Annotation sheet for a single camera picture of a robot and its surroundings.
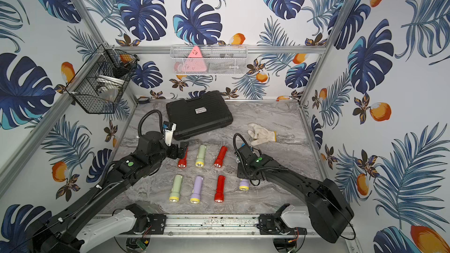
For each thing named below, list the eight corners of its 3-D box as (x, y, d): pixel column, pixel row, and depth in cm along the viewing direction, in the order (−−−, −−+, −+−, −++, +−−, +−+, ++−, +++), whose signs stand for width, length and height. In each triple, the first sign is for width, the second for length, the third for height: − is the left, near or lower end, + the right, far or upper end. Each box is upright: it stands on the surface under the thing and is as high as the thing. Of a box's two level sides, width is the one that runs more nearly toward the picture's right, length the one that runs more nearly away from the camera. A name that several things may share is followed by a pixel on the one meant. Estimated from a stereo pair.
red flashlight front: (214, 202, 82) (214, 200, 80) (216, 177, 90) (216, 175, 88) (223, 203, 82) (223, 201, 80) (225, 177, 90) (225, 175, 87)
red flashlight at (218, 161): (213, 166, 94) (213, 164, 92) (221, 147, 101) (221, 144, 99) (220, 168, 93) (220, 166, 91) (227, 149, 100) (227, 146, 98)
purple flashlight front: (190, 203, 82) (189, 201, 80) (195, 177, 90) (194, 175, 87) (199, 203, 82) (198, 202, 80) (203, 178, 90) (203, 176, 87)
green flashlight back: (195, 166, 93) (194, 164, 91) (200, 146, 101) (200, 144, 99) (203, 167, 93) (202, 165, 90) (207, 147, 100) (207, 144, 98)
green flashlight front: (170, 201, 83) (168, 199, 80) (175, 176, 90) (173, 174, 87) (179, 201, 83) (177, 199, 80) (183, 176, 90) (181, 174, 87)
